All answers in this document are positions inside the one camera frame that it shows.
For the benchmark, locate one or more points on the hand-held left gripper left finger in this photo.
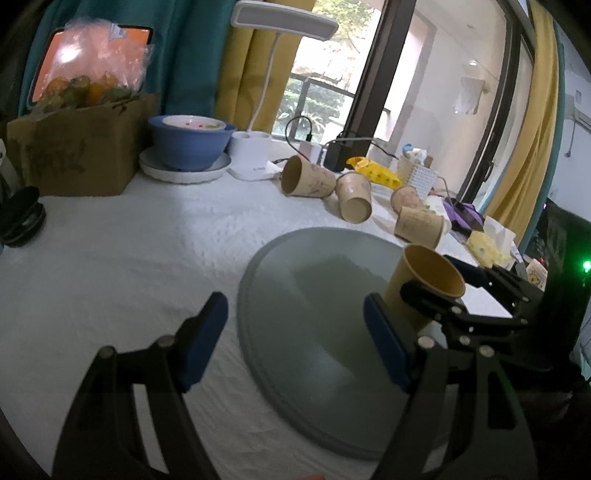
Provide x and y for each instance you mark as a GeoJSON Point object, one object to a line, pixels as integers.
{"type": "Point", "coordinates": [205, 341]}

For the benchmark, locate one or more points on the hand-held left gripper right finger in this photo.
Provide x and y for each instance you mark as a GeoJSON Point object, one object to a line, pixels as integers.
{"type": "Point", "coordinates": [385, 346]}

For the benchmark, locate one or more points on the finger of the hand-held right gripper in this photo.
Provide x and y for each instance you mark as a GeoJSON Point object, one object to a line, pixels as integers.
{"type": "Point", "coordinates": [427, 299]}
{"type": "Point", "coordinates": [468, 271]}

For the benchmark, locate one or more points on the plain yellow paper cup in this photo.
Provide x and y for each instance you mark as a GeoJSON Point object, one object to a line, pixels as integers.
{"type": "Point", "coordinates": [427, 272]}

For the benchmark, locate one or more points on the grey round tray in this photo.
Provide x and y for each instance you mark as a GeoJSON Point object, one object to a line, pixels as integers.
{"type": "Point", "coordinates": [318, 332]}

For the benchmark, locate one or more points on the large printed paper cup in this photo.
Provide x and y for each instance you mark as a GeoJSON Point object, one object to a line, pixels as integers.
{"type": "Point", "coordinates": [310, 179]}

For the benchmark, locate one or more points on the small printed box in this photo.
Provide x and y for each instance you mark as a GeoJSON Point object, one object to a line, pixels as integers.
{"type": "Point", "coordinates": [537, 273]}

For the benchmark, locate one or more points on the yellow tissue pack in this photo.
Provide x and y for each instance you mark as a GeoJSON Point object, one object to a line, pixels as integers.
{"type": "Point", "coordinates": [489, 244]}

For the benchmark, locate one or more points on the purple pouch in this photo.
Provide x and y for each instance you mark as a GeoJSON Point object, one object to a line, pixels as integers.
{"type": "Point", "coordinates": [464, 217]}

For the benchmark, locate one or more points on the white perforated basket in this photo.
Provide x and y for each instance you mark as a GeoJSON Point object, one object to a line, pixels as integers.
{"type": "Point", "coordinates": [418, 175]}

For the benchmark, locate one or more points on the white tablecloth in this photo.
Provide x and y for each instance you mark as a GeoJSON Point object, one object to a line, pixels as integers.
{"type": "Point", "coordinates": [129, 258]}

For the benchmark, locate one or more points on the yellow snack bag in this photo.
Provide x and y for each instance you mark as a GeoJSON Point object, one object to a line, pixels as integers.
{"type": "Point", "coordinates": [376, 173]}

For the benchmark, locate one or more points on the long yellow curtain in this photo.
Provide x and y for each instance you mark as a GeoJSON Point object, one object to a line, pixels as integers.
{"type": "Point", "coordinates": [531, 129]}

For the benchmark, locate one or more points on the white round plate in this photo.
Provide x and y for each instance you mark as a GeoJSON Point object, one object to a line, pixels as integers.
{"type": "Point", "coordinates": [184, 174]}

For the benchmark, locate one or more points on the black power adapter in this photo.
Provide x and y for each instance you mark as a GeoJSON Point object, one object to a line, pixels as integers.
{"type": "Point", "coordinates": [339, 154]}

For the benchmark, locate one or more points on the white hanging cloth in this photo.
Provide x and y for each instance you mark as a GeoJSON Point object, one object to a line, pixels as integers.
{"type": "Point", "coordinates": [467, 96]}

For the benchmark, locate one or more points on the white air conditioner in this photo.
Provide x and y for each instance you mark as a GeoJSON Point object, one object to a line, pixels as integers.
{"type": "Point", "coordinates": [581, 121]}

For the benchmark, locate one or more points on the white charger plug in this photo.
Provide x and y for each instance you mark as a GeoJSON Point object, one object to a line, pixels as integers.
{"type": "Point", "coordinates": [310, 151]}

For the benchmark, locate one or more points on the white desk lamp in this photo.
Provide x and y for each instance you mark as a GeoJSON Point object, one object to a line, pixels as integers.
{"type": "Point", "coordinates": [251, 154]}

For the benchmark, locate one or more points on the blue bowl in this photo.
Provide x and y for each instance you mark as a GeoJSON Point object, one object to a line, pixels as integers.
{"type": "Point", "coordinates": [189, 145]}

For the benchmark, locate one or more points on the white dish with food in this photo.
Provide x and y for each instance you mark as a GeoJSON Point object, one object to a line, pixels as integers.
{"type": "Point", "coordinates": [191, 122]}

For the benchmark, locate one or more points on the black round lid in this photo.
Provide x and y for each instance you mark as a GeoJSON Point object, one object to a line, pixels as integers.
{"type": "Point", "coordinates": [21, 214]}

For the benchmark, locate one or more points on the cardboard box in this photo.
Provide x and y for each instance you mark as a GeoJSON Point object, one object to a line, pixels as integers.
{"type": "Point", "coordinates": [78, 152]}

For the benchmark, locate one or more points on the short yellow curtain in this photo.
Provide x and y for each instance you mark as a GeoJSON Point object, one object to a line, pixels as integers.
{"type": "Point", "coordinates": [249, 78]}

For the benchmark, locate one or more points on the teal curtain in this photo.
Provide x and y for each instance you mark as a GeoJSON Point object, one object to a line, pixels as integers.
{"type": "Point", "coordinates": [189, 50]}

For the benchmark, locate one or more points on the plastic bag of fruit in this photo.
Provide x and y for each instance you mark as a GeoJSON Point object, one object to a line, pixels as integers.
{"type": "Point", "coordinates": [99, 60]}

